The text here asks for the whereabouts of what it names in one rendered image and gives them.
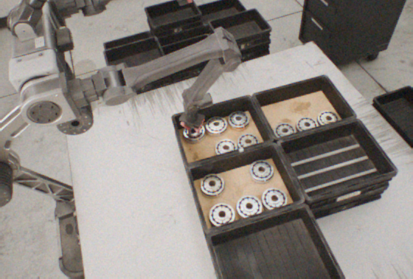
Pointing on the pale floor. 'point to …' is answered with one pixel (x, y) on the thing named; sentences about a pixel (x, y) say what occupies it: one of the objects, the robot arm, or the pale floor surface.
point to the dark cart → (353, 10)
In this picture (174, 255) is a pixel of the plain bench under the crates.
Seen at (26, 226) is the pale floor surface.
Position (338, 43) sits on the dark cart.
